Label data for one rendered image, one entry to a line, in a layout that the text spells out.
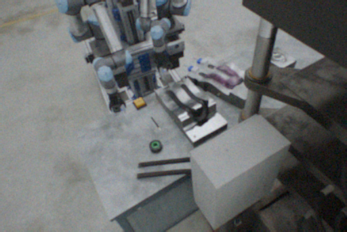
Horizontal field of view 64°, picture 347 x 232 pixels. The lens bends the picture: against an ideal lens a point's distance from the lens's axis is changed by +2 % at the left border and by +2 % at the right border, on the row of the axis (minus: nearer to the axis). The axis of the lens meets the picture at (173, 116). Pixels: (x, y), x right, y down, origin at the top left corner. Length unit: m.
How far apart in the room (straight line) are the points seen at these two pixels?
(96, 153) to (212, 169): 1.08
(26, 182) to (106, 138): 1.28
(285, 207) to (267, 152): 0.72
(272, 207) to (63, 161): 2.02
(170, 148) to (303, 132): 0.82
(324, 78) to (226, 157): 0.45
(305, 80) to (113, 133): 1.25
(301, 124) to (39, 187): 2.32
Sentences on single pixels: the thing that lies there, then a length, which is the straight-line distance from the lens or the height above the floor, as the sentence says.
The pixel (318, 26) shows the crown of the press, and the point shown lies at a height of 1.87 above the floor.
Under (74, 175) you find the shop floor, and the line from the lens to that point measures 2.80.
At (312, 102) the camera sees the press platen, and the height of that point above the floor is 1.54.
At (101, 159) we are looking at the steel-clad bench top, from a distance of 1.80.
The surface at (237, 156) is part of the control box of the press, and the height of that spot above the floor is 1.47.
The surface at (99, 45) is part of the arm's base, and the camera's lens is 2.14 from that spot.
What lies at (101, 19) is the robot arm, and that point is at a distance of 1.67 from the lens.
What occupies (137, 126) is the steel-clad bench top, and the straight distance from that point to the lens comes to 1.87.
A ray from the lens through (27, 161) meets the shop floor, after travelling 3.12.
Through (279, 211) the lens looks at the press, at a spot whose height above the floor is 0.79.
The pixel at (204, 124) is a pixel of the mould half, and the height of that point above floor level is 0.86.
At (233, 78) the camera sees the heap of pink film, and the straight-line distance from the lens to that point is 1.98.
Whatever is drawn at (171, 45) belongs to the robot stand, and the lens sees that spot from 2.14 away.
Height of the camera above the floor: 2.26
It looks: 51 degrees down
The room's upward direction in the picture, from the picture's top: 9 degrees counter-clockwise
